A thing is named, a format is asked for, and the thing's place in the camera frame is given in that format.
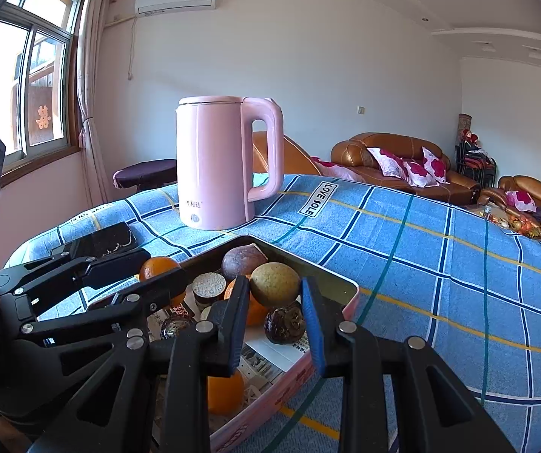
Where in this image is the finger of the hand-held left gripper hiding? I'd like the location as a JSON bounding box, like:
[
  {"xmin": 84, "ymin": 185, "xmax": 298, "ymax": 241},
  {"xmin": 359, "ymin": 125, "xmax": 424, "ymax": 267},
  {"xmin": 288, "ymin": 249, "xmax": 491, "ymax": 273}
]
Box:
[
  {"xmin": 0, "ymin": 248, "xmax": 152, "ymax": 312},
  {"xmin": 13, "ymin": 274, "xmax": 194, "ymax": 378}
]

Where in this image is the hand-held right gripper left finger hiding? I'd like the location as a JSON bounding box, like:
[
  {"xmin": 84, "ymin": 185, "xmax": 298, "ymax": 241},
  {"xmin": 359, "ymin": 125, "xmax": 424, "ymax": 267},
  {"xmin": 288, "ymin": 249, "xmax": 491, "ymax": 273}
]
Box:
[{"xmin": 27, "ymin": 276, "xmax": 252, "ymax": 453}]

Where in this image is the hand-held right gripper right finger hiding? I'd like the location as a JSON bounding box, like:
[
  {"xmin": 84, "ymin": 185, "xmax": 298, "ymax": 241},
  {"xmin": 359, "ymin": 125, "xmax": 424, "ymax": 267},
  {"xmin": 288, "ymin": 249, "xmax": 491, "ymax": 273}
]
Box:
[{"xmin": 301, "ymin": 276, "xmax": 507, "ymax": 453}]

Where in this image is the orange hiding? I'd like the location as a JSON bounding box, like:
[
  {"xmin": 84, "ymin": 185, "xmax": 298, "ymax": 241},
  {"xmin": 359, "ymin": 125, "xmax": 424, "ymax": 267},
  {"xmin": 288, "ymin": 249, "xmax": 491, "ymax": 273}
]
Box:
[
  {"xmin": 139, "ymin": 256, "xmax": 187, "ymax": 307},
  {"xmin": 223, "ymin": 279, "xmax": 271, "ymax": 327},
  {"xmin": 207, "ymin": 369, "xmax": 246, "ymax": 416}
]

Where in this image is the brown water chestnut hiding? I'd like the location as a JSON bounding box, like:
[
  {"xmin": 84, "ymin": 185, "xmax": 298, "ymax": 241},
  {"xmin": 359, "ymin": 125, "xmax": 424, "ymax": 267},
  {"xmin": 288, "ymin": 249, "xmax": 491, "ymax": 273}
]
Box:
[{"xmin": 264, "ymin": 307, "xmax": 306, "ymax": 345}]

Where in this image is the cut taro root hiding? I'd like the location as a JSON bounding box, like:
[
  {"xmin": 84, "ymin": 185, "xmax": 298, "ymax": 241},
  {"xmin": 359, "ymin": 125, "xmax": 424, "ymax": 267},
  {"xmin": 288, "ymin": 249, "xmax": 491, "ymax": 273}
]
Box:
[{"xmin": 191, "ymin": 271, "xmax": 228, "ymax": 312}]

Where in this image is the yellow-brown round fruit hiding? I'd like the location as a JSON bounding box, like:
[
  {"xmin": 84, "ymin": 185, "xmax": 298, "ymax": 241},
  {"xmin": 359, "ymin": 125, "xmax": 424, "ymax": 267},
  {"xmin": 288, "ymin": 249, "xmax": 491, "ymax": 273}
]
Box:
[{"xmin": 250, "ymin": 262, "xmax": 302, "ymax": 308}]

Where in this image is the purple passion fruit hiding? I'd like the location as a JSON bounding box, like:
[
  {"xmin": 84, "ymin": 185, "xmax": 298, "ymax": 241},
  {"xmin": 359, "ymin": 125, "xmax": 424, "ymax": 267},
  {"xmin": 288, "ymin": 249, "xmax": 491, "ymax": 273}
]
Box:
[{"xmin": 221, "ymin": 244, "xmax": 267, "ymax": 281}]

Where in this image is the pink metal tin box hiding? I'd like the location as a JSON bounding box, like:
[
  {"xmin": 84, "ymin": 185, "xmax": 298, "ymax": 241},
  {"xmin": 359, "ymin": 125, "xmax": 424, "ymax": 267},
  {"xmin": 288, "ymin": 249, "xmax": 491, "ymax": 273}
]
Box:
[{"xmin": 150, "ymin": 234, "xmax": 361, "ymax": 453}]

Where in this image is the stool with purple cover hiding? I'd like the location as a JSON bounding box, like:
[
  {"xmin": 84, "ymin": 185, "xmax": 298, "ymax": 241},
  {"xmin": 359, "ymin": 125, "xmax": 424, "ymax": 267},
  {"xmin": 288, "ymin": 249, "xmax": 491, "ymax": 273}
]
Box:
[{"xmin": 112, "ymin": 159, "xmax": 179, "ymax": 194}]

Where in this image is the blue plaid tablecloth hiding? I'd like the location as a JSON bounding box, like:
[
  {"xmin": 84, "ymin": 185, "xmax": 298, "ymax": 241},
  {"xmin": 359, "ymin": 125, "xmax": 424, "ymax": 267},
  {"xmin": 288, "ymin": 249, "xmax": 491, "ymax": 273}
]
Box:
[{"xmin": 3, "ymin": 174, "xmax": 541, "ymax": 453}]

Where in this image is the pink electric kettle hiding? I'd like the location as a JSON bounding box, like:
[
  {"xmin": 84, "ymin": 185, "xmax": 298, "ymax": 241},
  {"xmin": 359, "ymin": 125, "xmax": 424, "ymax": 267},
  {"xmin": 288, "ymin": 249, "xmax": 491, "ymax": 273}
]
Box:
[{"xmin": 174, "ymin": 96, "xmax": 284, "ymax": 230}]

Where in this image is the pink floral cloth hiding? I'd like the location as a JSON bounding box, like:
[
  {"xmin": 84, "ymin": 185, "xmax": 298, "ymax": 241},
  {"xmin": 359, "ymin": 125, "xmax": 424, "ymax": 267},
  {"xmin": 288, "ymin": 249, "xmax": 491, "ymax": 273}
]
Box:
[{"xmin": 310, "ymin": 156, "xmax": 365, "ymax": 184}]

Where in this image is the brown leather chair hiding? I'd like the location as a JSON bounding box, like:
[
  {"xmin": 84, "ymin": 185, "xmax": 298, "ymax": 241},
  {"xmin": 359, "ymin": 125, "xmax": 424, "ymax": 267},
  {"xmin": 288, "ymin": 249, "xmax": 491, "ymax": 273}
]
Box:
[{"xmin": 251, "ymin": 131, "xmax": 321, "ymax": 176}]

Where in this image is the white and red floral cushion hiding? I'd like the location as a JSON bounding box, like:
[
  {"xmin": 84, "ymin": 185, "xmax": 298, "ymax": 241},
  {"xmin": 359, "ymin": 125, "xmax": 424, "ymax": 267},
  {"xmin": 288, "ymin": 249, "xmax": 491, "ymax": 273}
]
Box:
[
  {"xmin": 421, "ymin": 146, "xmax": 451, "ymax": 185},
  {"xmin": 367, "ymin": 147, "xmax": 410, "ymax": 181},
  {"xmin": 506, "ymin": 190, "xmax": 538, "ymax": 213},
  {"xmin": 402, "ymin": 160, "xmax": 441, "ymax": 188}
]

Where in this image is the long brown leather sofa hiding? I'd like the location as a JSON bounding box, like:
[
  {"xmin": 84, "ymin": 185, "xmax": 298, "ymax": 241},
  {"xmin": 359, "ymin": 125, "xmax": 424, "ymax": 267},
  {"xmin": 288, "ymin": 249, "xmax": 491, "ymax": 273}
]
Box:
[{"xmin": 331, "ymin": 132, "xmax": 481, "ymax": 205}]

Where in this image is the white air conditioner pipe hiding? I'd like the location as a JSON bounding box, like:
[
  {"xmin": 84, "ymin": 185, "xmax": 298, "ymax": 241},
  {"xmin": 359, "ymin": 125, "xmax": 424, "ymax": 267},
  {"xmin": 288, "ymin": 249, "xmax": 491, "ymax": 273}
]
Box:
[{"xmin": 107, "ymin": 12, "xmax": 139, "ymax": 81}]

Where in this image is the cluttered coffee table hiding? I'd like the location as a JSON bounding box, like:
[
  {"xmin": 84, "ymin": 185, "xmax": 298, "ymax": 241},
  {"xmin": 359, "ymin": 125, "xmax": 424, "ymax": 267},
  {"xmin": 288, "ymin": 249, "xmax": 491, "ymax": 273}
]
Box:
[{"xmin": 475, "ymin": 203, "xmax": 541, "ymax": 241}]

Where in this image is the stack of dark chairs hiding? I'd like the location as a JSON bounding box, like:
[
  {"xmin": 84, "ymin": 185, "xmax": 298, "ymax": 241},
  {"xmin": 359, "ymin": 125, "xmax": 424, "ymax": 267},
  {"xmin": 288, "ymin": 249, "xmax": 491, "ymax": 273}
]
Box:
[{"xmin": 455, "ymin": 142, "xmax": 498, "ymax": 188}]

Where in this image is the brown leather armchair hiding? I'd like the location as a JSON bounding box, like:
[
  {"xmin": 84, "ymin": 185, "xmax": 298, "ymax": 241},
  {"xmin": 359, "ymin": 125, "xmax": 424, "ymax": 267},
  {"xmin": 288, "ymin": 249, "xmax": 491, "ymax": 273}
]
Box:
[{"xmin": 480, "ymin": 174, "xmax": 541, "ymax": 251}]

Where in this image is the window with grey frame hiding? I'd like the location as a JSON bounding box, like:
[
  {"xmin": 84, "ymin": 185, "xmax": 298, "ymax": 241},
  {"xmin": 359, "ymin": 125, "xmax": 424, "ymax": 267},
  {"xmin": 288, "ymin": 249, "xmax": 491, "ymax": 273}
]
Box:
[{"xmin": 0, "ymin": 0, "xmax": 87, "ymax": 171}]

